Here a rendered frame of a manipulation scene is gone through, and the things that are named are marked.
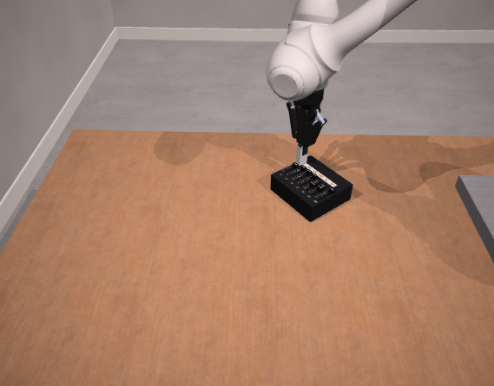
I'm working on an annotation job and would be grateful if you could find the black lighting desk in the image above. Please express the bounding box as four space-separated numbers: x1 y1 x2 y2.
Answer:
270 155 353 222

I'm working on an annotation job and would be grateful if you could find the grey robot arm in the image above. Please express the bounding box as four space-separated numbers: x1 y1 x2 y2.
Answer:
267 0 417 101

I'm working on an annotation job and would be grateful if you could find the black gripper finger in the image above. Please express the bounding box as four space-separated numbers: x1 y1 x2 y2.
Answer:
298 109 327 166
287 101 303 164

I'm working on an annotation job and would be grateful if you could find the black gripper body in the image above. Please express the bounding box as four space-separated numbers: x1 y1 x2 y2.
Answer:
293 89 324 121

